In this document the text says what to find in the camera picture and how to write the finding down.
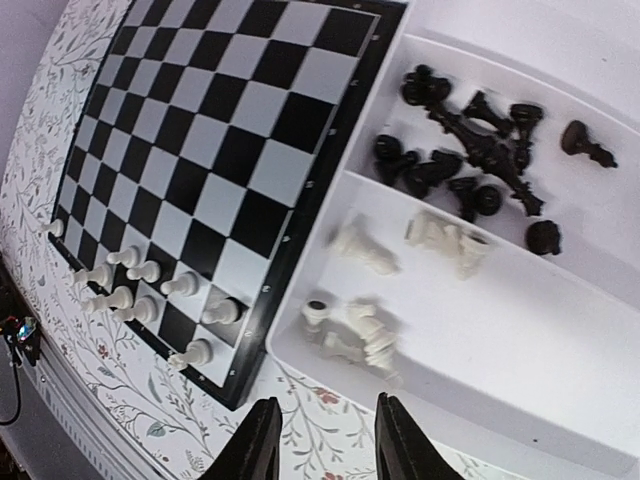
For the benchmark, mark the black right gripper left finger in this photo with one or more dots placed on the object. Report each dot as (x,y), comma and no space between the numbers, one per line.
(253,450)

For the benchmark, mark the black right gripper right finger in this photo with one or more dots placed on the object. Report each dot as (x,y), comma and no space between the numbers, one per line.
(403,451)

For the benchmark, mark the white chess piece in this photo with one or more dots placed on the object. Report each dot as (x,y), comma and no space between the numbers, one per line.
(198,352)
(129,257)
(185,284)
(149,271)
(102,275)
(120,298)
(144,310)
(55,228)
(224,311)

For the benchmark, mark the white plastic tray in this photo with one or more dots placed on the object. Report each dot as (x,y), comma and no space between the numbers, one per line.
(511,338)

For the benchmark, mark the black grey chessboard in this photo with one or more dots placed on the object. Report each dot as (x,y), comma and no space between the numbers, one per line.
(209,138)

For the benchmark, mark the white chess pieces pile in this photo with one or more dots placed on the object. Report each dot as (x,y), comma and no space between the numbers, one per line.
(360,317)

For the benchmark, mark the black chess pieces pile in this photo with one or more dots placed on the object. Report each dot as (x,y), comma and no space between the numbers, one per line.
(492,144)

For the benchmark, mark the floral table mat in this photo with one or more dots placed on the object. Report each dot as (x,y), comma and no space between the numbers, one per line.
(53,49)

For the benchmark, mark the black piece far apart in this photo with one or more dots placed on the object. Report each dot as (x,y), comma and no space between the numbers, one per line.
(575,140)

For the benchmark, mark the aluminium front rail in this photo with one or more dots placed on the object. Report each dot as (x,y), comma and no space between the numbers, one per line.
(62,432)

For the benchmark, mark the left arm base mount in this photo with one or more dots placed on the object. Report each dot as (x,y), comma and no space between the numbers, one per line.
(23,337)

